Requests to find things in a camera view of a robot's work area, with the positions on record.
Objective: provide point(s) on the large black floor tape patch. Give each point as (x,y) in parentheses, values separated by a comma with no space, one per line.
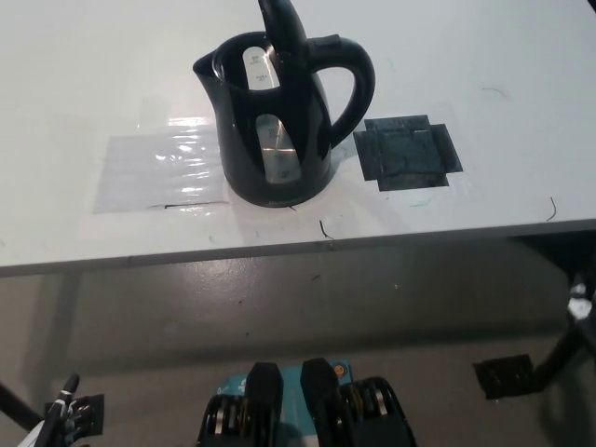
(505,376)

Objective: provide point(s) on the black tape patch on desk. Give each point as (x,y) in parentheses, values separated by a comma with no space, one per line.
(405,153)

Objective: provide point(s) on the dark table underframe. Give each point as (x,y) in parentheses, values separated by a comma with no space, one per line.
(559,251)

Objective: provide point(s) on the clear plastic sheet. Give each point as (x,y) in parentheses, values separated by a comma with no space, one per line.
(153,172)

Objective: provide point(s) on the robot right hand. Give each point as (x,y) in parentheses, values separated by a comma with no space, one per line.
(581,302)

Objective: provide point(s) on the black electric kettle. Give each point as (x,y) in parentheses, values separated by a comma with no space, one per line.
(242,139)

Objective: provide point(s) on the small black floor tape patch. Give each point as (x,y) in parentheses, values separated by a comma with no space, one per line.
(93,412)

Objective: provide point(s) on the black table leg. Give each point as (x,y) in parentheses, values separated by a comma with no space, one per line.
(16,405)
(559,354)

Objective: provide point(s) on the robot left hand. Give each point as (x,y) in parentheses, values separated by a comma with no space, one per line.
(63,410)

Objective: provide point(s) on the robot torso black teal blocks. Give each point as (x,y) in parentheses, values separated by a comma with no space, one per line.
(265,410)

